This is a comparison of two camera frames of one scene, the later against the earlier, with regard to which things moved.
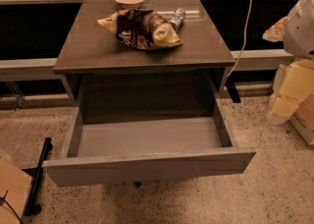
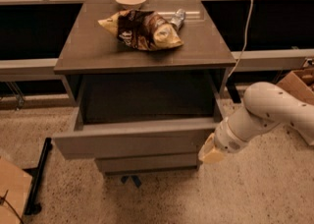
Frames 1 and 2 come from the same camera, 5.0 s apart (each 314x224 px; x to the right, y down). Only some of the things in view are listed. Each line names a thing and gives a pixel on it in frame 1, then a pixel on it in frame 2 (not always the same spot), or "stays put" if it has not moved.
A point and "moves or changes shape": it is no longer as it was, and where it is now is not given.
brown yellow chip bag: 141,28 stays put
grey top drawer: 134,129 moves or changes shape
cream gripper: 300,32 → 227,140
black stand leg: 31,207 stays put
